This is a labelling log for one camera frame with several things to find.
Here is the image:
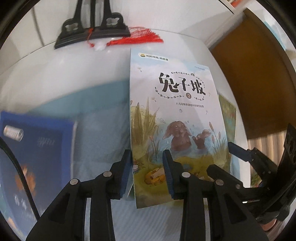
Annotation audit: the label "light blue table mat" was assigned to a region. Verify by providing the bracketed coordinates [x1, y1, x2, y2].
[0, 77, 234, 241]

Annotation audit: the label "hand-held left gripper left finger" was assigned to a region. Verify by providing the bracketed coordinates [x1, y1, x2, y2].
[25, 149, 132, 241]

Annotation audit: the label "person's right hand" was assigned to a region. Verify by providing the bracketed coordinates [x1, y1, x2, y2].
[262, 219, 278, 237]

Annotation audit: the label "black cable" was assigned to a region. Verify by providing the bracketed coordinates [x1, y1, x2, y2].
[0, 137, 41, 220]

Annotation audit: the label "brown wooden cabinet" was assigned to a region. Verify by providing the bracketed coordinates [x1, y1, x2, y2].
[209, 7, 296, 139]

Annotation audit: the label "pale book with pond picture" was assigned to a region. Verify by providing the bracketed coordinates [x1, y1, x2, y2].
[129, 47, 233, 209]

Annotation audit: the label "light blue tissue box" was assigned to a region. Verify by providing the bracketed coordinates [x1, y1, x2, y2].
[264, 21, 286, 50]

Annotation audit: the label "blue book with orange figure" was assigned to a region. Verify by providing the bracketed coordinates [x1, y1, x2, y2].
[0, 111, 78, 234]

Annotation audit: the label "olive green book orange flowers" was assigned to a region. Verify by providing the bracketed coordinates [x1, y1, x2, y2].
[217, 93, 237, 149]

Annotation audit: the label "red tassel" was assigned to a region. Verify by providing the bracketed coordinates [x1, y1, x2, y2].
[87, 26, 164, 51]

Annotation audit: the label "black carved fan stand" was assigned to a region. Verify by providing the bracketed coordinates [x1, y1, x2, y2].
[54, 0, 130, 49]

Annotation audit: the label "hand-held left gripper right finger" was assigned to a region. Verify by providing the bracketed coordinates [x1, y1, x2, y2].
[162, 150, 269, 241]

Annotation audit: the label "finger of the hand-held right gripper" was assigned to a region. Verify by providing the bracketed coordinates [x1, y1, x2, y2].
[227, 141, 278, 177]
[206, 164, 244, 193]

